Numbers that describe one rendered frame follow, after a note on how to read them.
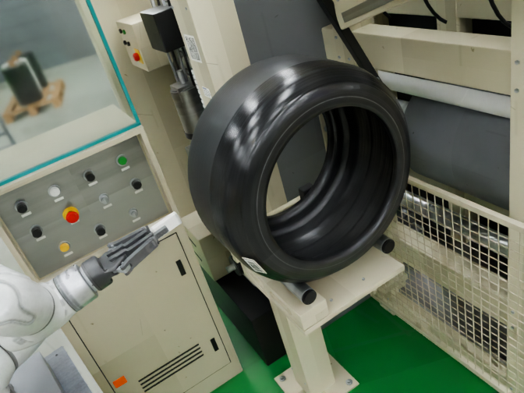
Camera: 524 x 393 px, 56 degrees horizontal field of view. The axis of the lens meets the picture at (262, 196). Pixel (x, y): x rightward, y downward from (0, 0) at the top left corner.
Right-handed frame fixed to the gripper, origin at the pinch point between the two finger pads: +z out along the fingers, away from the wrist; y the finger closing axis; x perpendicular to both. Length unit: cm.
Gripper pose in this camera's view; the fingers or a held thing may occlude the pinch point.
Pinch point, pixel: (165, 225)
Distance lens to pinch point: 116.3
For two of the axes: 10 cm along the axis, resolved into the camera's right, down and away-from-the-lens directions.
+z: 7.9, -5.6, 2.5
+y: -4.9, -3.4, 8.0
